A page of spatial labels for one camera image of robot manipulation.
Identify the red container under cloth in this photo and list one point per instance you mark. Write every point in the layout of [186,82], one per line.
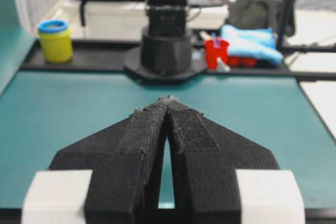
[236,61]

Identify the red cup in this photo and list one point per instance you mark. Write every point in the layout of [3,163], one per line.
[216,48]

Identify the black tray shelf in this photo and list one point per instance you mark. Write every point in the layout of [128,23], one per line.
[124,57]

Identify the yellow cup with blue rim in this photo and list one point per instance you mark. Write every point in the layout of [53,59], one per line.
[54,38]

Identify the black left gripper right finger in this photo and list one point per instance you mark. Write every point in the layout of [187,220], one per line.
[220,176]

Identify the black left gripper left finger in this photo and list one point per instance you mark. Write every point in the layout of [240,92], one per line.
[109,177]

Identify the light blue cloth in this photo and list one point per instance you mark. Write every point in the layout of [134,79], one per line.
[252,43]

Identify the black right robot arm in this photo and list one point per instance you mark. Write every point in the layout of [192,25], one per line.
[167,49]

